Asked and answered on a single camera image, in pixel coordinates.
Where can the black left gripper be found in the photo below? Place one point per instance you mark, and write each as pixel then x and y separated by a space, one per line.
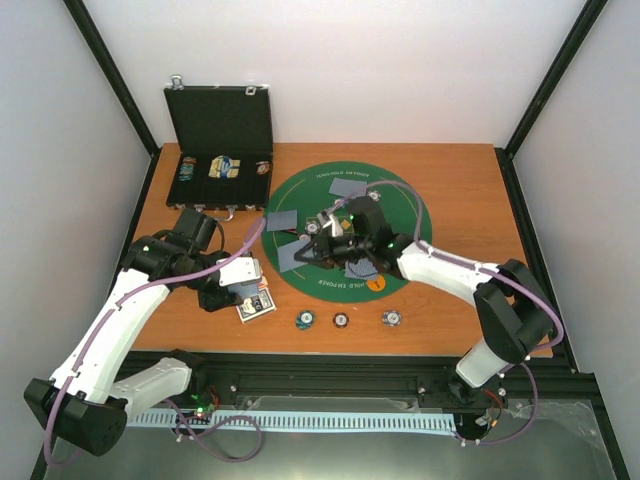
pixel 213 301

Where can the chip row in case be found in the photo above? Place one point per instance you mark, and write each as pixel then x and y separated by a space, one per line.
pixel 186 169

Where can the orange big blind button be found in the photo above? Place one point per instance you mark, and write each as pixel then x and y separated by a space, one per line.
pixel 376 284

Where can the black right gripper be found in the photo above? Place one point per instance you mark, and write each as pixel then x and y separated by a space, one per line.
pixel 322 244

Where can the green round poker mat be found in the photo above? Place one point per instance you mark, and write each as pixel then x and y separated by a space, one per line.
pixel 307 192

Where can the face-down cards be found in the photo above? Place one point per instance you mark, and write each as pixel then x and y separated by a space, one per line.
pixel 348 188
pixel 363 269
pixel 282 221

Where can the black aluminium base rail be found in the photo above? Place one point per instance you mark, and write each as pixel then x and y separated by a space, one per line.
pixel 239 377

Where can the face-down cards top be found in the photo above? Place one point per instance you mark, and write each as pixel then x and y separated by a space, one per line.
pixel 348 188

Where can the face-down card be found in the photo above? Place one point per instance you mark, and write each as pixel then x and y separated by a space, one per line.
pixel 285 256

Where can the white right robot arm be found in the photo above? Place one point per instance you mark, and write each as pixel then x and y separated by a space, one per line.
pixel 514 315

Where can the light blue cable duct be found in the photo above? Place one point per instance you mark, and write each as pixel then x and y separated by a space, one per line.
pixel 305 422

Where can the black poker chip case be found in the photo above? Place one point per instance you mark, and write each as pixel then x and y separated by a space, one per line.
pixel 225 137

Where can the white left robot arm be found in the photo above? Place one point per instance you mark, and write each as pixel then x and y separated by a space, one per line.
pixel 82 402

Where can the face-down cards bottom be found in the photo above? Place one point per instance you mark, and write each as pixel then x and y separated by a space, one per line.
pixel 363 269

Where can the teal chip stack on table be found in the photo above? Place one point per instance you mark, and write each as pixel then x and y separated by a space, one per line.
pixel 305 320

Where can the yellow card box in case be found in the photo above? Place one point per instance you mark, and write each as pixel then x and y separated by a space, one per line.
pixel 224 167

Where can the blue card box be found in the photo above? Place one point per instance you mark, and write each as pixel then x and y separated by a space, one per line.
pixel 256 306

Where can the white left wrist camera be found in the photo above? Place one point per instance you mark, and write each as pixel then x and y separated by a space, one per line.
pixel 241 270

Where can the brown chip stack on table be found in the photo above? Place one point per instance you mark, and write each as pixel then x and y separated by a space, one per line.
pixel 340 320

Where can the red chip in case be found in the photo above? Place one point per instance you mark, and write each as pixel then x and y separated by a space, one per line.
pixel 263 168

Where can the purple chip stack on table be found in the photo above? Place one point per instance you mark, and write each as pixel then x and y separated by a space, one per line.
pixel 391 318

